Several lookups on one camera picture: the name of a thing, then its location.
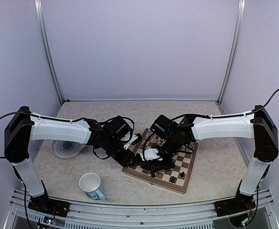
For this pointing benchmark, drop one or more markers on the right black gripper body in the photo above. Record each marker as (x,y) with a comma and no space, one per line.
(172,145)

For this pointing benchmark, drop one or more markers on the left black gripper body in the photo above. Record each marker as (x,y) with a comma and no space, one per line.
(110,148)

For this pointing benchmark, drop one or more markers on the dark rook piece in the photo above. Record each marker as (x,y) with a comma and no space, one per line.
(173,179)

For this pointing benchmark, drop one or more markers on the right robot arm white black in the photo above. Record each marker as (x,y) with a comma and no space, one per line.
(255,124)

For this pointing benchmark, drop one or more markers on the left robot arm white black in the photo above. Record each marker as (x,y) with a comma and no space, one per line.
(26,126)

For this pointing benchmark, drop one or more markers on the wooden chess board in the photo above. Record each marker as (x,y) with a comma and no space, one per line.
(183,161)

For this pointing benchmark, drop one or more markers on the grey silicone round lid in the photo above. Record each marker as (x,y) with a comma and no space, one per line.
(66,149)

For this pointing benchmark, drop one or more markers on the light blue mug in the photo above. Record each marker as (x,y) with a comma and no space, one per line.
(91,184)

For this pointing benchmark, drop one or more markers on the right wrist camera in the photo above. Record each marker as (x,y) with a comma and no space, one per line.
(151,154)

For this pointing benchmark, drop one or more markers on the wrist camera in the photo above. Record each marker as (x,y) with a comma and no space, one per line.
(130,140)
(151,154)

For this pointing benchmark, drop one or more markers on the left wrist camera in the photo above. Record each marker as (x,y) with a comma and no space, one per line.
(130,140)

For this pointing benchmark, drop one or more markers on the right aluminium frame post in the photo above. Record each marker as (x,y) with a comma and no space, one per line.
(233,51)

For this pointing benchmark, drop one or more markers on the aluminium frame post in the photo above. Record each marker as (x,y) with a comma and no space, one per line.
(47,50)
(233,51)

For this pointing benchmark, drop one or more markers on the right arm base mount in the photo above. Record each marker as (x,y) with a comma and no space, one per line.
(234,205)

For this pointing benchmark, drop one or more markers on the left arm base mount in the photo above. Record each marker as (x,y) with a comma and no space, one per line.
(50,206)

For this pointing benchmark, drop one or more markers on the front aluminium rail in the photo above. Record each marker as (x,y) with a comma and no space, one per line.
(85,215)

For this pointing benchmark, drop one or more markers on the left aluminium frame post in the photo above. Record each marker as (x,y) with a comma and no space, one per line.
(47,50)

